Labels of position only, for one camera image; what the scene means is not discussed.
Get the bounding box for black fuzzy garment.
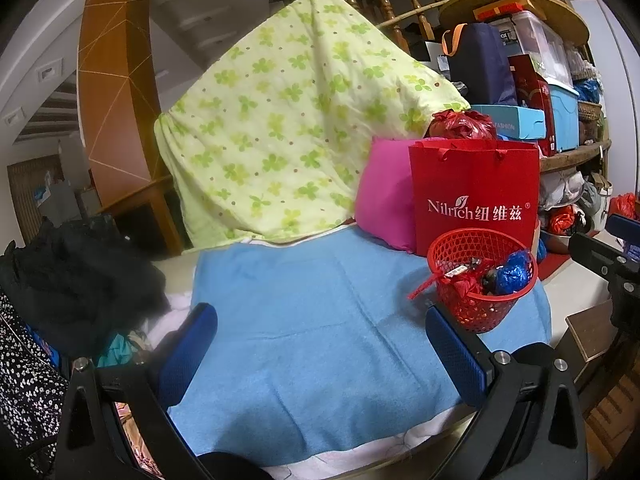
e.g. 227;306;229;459
0;215;171;356

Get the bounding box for orange wooden column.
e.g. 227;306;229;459
77;0;163;211

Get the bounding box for wooden door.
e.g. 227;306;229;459
7;157;66;233

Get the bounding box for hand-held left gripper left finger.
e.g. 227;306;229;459
55;302;219;480

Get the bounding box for navy bag with orange handles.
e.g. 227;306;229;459
441;22;518;108

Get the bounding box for wooden cabinet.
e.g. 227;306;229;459
97;175;193;256

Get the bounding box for blue plastic bag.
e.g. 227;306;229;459
495;250;535;293

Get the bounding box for clear plastic storage box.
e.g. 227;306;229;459
487;10;573;86

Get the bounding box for red plastic bag ball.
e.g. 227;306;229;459
407;272;483;306

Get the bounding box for teal cloth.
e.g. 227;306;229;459
97;332;136;368

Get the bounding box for red mesh plastic basket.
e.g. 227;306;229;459
426;229;540;335

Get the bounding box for tall red box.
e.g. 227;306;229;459
507;54;558;157

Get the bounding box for brown wooden stool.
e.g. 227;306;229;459
565;300;640;386

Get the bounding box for knotted red plastic bag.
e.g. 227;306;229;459
427;108;498;142

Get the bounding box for black white floral cloth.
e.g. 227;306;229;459
0;290;71;476

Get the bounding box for blue plastic bin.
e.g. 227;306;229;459
547;82;581;151

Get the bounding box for orange red plastic bag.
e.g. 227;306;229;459
547;205;577;233

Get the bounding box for green clover print blanket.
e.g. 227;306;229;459
154;0;471;251

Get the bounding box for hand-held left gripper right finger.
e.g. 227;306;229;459
425;305;588;480

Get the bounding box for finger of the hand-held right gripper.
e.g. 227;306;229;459
606;214;640;241
569;232;618;273

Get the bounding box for white bedsheet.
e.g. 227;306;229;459
145;255;481;480

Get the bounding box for pink pillow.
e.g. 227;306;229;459
355;137;418;253

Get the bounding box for round wooden shelf rack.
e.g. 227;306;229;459
440;0;613;261

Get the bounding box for blue towel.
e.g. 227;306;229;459
167;237;553;461

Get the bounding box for striped cloth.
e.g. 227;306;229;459
114;402;160;478

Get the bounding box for light blue cardboard box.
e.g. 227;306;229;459
470;105;546;141

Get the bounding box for red paper gift bag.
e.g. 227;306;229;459
408;139;541;256

